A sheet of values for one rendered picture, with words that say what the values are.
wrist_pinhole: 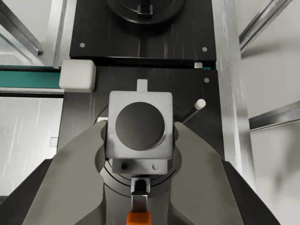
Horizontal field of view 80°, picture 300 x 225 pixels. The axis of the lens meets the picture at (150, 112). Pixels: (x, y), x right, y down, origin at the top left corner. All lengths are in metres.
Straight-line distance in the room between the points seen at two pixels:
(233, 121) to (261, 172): 0.16
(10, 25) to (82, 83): 0.11
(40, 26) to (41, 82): 0.21
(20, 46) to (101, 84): 0.13
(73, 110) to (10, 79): 0.13
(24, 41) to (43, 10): 0.23
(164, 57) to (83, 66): 0.13
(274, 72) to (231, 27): 0.18
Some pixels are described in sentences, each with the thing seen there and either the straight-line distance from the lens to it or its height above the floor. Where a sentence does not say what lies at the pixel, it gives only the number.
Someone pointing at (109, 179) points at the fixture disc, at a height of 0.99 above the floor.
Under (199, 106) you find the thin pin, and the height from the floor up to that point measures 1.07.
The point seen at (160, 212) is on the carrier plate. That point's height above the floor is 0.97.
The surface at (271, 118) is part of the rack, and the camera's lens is 0.33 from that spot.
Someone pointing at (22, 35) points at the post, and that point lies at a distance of 0.34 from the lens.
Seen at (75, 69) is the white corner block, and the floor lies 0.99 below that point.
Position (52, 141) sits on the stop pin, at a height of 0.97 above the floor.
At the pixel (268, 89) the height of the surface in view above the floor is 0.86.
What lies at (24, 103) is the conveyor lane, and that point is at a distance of 0.39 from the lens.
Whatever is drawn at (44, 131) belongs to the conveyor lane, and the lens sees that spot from 0.36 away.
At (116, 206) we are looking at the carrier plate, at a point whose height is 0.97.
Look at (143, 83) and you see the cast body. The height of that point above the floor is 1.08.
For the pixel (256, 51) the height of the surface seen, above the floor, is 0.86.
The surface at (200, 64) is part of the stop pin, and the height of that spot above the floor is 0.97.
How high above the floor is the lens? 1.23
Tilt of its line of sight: 76 degrees down
